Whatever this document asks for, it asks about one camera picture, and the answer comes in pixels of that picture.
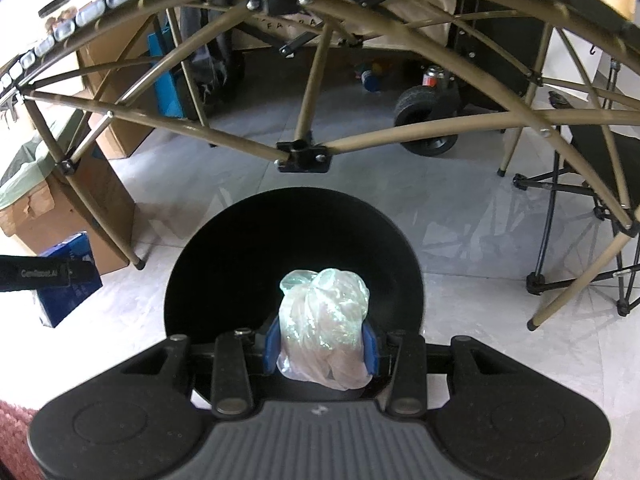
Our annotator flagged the black folding chair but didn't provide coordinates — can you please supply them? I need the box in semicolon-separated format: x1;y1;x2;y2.
512;91;640;317

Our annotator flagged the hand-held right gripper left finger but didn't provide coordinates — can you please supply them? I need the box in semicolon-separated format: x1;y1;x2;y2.
122;320;283;418

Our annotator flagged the blue cardboard box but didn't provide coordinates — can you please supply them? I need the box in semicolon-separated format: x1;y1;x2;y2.
31;232;104;329

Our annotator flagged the tan folding table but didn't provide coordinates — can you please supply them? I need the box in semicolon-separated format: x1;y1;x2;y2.
0;0;640;332

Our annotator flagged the dark grey bag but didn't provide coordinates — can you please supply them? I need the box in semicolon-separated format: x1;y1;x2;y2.
179;2;247;117

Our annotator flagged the clear plastic bag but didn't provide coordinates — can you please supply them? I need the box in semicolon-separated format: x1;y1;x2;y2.
276;268;372;391

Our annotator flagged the clear jar black lid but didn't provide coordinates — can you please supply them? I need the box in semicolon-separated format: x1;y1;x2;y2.
37;0;78;31

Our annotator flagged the large open cardboard box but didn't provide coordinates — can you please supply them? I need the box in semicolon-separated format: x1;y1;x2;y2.
75;14;173;160

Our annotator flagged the blue bottle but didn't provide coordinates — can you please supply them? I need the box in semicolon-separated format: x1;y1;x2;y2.
361;66;385;94

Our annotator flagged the black trash bin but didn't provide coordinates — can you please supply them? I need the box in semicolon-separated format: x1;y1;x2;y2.
163;186;427;403

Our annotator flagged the cardboard box green liner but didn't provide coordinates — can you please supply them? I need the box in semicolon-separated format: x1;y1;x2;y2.
0;110;137;271

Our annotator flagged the blue bag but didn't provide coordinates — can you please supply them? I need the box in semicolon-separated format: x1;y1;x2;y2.
147;15;189;122

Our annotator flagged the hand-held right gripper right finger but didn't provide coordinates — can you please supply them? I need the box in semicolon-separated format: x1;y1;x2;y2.
362;321;521;419

